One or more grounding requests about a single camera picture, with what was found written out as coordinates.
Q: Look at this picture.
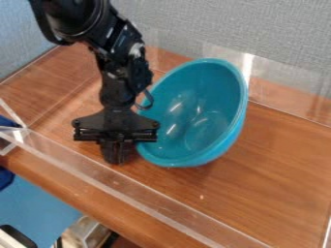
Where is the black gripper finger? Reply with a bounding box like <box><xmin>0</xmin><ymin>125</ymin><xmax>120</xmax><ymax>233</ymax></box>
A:
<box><xmin>100</xmin><ymin>140</ymin><xmax>117</xmax><ymax>164</ymax></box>
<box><xmin>116</xmin><ymin>141</ymin><xmax>133</xmax><ymax>164</ymax></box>

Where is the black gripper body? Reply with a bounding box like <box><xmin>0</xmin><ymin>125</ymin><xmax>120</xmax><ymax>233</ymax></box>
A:
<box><xmin>70</xmin><ymin>108</ymin><xmax>160</xmax><ymax>142</ymax></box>

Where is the blue plastic bowl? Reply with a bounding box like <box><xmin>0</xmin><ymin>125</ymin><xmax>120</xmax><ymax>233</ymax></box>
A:
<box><xmin>137</xmin><ymin>58</ymin><xmax>248</xmax><ymax>168</ymax></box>

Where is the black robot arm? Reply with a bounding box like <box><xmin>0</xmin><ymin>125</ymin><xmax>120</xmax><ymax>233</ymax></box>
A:
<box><xmin>28</xmin><ymin>0</ymin><xmax>160</xmax><ymax>164</ymax></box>

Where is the clear acrylic front barrier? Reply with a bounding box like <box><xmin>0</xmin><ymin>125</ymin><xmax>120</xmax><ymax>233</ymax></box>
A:
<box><xmin>10</xmin><ymin>129</ymin><xmax>269</xmax><ymax>248</ymax></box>

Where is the blue cloth object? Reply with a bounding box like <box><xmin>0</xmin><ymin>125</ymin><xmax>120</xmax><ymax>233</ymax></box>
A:
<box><xmin>0</xmin><ymin>114</ymin><xmax>20</xmax><ymax>191</ymax></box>

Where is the black white device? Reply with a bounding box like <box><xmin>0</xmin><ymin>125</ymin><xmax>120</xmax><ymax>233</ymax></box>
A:
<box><xmin>0</xmin><ymin>225</ymin><xmax>37</xmax><ymax>248</ymax></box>

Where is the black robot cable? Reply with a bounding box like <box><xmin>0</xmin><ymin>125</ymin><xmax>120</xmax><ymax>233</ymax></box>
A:
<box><xmin>133</xmin><ymin>88</ymin><xmax>155</xmax><ymax>110</ymax></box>

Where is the clear acrylic left bracket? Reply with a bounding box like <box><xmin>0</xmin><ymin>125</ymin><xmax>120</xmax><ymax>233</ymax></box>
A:
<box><xmin>0</xmin><ymin>98</ymin><xmax>26</xmax><ymax>156</ymax></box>

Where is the metal table leg frame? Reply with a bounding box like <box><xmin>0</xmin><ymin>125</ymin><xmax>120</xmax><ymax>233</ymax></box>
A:
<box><xmin>54</xmin><ymin>216</ymin><xmax>110</xmax><ymax>248</ymax></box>

